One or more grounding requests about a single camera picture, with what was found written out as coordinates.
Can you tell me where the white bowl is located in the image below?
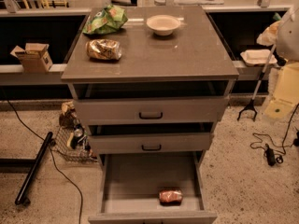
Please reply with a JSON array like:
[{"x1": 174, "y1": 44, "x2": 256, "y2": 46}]
[{"x1": 146, "y1": 15, "x2": 180, "y2": 36}]

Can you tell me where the brown snack bag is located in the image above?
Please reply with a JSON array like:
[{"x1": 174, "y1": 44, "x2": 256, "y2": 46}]
[{"x1": 86, "y1": 39, "x2": 121, "y2": 60}]

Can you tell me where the black power adapter cable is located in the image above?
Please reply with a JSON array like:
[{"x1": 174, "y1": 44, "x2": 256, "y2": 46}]
[{"x1": 249, "y1": 102, "x2": 299, "y2": 167}]

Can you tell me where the white takeout tray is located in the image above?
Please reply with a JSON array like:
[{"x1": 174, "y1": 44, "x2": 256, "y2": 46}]
[{"x1": 240, "y1": 49, "x2": 277, "y2": 66}]

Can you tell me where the top drawer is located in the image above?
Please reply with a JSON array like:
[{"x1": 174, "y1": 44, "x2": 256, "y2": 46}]
[{"x1": 74, "y1": 80, "x2": 229, "y2": 125}]

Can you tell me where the green chip bag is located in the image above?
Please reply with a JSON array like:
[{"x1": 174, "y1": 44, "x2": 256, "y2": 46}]
[{"x1": 83, "y1": 5, "x2": 128, "y2": 35}]

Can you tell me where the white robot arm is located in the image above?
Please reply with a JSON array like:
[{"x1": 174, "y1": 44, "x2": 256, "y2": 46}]
[{"x1": 257, "y1": 6, "x2": 299, "y2": 119}]

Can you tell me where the grey drawer cabinet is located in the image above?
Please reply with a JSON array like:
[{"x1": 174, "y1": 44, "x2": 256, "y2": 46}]
[{"x1": 61, "y1": 5, "x2": 240, "y2": 224}]

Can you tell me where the wire basket with items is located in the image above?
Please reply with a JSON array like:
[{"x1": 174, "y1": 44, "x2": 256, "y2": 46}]
[{"x1": 54, "y1": 101, "x2": 97, "y2": 162}]

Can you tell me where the grabber reach tool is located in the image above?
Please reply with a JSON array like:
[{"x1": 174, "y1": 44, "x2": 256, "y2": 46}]
[{"x1": 237, "y1": 45, "x2": 276, "y2": 120}]

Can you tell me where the black floor cable left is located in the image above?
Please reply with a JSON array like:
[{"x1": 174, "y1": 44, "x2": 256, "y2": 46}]
[{"x1": 1, "y1": 87, "x2": 84, "y2": 224}]

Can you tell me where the cardboard box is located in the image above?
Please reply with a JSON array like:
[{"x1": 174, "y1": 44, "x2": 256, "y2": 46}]
[{"x1": 10, "y1": 43, "x2": 52, "y2": 74}]

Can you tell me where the middle drawer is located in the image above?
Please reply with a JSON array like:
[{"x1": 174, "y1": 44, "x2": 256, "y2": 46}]
[{"x1": 89, "y1": 122, "x2": 214, "y2": 154}]

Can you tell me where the black metal leg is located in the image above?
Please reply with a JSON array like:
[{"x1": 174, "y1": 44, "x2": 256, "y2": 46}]
[{"x1": 14, "y1": 132, "x2": 53, "y2": 205}]

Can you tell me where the drawer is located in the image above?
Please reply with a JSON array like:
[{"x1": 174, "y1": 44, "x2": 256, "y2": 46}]
[
  {"x1": 88, "y1": 152, "x2": 217, "y2": 224},
  {"x1": 89, "y1": 122, "x2": 214, "y2": 154},
  {"x1": 74, "y1": 80, "x2": 229, "y2": 125}
]

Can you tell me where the bottom drawer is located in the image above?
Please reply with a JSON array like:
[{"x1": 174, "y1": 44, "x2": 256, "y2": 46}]
[{"x1": 88, "y1": 152, "x2": 217, "y2": 224}]

